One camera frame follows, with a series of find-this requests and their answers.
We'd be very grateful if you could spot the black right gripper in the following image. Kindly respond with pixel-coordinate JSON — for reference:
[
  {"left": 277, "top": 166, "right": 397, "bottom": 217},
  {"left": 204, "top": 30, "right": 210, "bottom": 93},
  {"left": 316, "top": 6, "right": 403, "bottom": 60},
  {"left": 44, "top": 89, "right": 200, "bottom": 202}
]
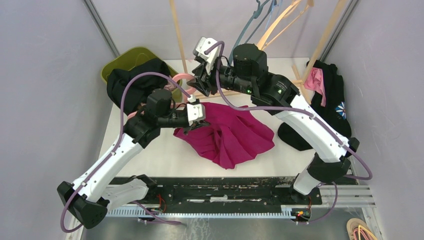
[{"left": 186, "top": 53, "right": 255, "bottom": 97}]

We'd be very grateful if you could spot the pink hanger hook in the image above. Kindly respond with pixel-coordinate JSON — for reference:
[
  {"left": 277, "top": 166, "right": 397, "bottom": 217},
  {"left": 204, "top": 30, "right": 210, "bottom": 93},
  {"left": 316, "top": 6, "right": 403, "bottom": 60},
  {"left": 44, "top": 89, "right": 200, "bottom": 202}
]
[{"left": 127, "top": 73, "right": 196, "bottom": 119}]

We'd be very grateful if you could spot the magenta skirt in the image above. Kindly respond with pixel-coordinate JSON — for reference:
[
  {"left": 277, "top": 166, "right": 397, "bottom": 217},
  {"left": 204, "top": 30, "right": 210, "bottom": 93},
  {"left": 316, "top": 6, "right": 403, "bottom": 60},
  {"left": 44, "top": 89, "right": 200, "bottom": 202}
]
[{"left": 173, "top": 102, "right": 275, "bottom": 169}]

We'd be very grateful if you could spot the grey-blue plastic hanger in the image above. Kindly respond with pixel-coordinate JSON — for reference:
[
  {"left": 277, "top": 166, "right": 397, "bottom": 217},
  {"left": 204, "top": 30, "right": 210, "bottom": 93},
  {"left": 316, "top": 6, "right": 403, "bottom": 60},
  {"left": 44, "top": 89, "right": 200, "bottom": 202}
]
[{"left": 228, "top": 0, "right": 279, "bottom": 64}]

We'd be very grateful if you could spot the light blue hanger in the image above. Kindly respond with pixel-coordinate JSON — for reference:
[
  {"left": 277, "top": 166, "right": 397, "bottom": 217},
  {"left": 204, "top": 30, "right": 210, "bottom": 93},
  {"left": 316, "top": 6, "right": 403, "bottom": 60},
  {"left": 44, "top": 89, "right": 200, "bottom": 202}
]
[{"left": 245, "top": 0, "right": 286, "bottom": 44}]

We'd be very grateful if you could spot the beige wooden hanger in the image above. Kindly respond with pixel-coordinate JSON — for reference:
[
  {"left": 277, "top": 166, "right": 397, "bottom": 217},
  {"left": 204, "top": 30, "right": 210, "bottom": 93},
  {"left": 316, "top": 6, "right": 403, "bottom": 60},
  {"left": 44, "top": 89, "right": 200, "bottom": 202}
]
[{"left": 256, "top": 0, "right": 315, "bottom": 51}]

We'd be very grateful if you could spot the light pink dress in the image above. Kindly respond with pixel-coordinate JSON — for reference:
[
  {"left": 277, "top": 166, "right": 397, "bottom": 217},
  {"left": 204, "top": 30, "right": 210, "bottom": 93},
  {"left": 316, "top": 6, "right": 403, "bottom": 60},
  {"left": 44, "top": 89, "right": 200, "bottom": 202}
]
[{"left": 164, "top": 81, "right": 177, "bottom": 92}]

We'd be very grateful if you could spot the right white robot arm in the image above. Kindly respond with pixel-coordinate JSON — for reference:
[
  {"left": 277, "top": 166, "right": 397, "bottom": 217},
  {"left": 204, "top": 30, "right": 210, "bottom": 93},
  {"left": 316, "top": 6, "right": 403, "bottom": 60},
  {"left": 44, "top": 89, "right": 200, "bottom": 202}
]
[{"left": 188, "top": 37, "right": 360, "bottom": 204}]

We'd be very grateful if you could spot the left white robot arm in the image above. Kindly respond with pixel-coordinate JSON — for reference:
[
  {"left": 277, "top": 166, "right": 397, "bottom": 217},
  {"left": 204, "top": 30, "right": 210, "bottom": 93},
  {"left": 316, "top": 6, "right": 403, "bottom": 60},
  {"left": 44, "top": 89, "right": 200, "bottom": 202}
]
[{"left": 57, "top": 89, "right": 207, "bottom": 229}]

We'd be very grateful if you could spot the olive green plastic basket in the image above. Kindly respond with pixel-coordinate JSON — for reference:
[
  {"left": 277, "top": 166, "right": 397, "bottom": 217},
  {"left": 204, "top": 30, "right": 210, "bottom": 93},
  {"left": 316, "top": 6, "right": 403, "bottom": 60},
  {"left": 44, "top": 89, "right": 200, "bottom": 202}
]
[{"left": 100, "top": 46, "right": 185, "bottom": 102}]

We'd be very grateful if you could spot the black garment pile with flower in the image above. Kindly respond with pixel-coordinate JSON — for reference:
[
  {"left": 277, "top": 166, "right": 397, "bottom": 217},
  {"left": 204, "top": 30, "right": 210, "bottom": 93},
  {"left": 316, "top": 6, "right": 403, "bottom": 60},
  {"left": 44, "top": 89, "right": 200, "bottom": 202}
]
[{"left": 277, "top": 59, "right": 353, "bottom": 152}]

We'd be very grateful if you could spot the pink cloth on pile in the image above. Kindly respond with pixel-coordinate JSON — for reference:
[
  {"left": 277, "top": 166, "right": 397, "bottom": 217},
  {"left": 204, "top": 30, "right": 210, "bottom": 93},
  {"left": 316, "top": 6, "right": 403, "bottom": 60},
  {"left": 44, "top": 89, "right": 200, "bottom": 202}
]
[{"left": 303, "top": 67, "right": 327, "bottom": 107}]

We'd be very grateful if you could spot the hangers bundle in corner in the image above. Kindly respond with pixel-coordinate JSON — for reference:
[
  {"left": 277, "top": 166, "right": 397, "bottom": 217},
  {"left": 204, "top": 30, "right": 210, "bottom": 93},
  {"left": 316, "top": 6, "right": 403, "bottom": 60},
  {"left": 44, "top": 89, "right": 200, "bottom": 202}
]
[{"left": 346, "top": 218, "right": 378, "bottom": 240}]

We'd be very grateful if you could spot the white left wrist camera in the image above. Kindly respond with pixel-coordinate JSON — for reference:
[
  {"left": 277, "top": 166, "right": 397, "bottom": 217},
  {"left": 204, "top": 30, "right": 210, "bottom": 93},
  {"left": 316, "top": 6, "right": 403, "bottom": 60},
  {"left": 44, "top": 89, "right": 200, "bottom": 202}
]
[{"left": 186, "top": 103, "right": 206, "bottom": 126}]

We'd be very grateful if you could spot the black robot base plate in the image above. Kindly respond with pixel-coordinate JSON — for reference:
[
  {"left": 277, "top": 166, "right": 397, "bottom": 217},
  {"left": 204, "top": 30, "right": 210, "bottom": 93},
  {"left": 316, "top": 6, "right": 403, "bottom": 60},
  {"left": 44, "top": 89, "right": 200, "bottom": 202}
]
[{"left": 109, "top": 176, "right": 323, "bottom": 215}]

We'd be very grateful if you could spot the wooden clothes rack frame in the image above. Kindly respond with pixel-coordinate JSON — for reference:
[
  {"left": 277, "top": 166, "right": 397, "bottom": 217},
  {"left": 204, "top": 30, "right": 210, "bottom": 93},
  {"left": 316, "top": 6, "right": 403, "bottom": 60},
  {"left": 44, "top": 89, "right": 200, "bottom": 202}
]
[{"left": 168, "top": 0, "right": 349, "bottom": 105}]

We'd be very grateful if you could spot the grey toothed cable rail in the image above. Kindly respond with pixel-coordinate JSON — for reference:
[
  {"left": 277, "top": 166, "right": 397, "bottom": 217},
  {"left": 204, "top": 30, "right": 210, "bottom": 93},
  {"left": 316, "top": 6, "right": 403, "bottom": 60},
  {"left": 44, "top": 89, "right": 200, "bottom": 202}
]
[{"left": 106, "top": 205, "right": 295, "bottom": 220}]

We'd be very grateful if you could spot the grey wall conduit strip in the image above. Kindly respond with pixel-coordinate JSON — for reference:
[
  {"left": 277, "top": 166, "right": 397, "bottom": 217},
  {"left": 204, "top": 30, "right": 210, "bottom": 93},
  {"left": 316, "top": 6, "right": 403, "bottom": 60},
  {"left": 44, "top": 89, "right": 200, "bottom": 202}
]
[{"left": 82, "top": 0, "right": 120, "bottom": 58}]

